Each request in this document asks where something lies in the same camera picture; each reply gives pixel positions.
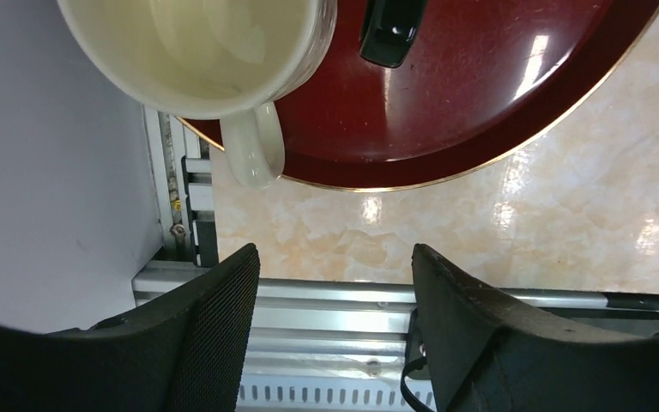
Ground aluminium frame rail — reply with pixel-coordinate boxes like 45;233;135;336
131;105;659;412

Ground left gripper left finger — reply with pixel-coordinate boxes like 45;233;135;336
0;244;260;411

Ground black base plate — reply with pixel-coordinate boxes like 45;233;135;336
531;291;659;337

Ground red round tray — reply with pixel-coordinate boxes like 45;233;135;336
177;0;659;193

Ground white cup dark inside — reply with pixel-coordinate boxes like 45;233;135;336
359;0;427;69

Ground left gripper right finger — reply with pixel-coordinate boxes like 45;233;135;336
411;244;659;411

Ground cream mug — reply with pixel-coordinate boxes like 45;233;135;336
58;0;337;188

